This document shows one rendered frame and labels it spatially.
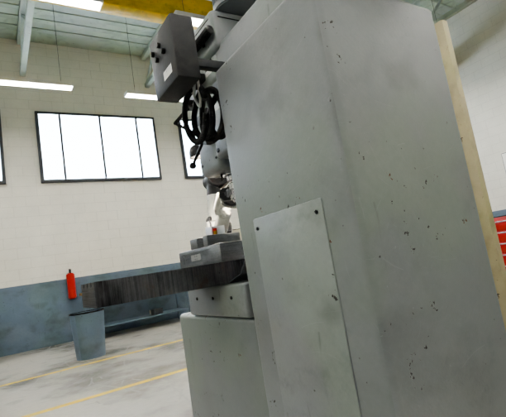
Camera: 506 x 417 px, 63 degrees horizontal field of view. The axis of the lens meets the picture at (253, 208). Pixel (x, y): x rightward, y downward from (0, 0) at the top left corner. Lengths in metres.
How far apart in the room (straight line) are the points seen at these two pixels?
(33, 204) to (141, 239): 2.23
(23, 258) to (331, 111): 8.37
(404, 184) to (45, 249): 8.41
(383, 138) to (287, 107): 0.25
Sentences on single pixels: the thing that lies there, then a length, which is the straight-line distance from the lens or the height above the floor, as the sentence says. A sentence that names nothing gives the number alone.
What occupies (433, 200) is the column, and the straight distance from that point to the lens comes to 1.10.
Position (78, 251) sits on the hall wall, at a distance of 9.13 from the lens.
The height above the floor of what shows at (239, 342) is 0.66.
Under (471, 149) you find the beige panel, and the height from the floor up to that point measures 1.41.
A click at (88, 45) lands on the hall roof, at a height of 6.20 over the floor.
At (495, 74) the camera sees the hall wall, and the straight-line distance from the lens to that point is 11.30.
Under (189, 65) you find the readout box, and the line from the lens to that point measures 1.36.
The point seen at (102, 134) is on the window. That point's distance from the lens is 9.74.
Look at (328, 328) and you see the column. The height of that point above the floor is 0.75.
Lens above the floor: 0.93
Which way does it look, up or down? 7 degrees up
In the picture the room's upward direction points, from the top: 9 degrees counter-clockwise
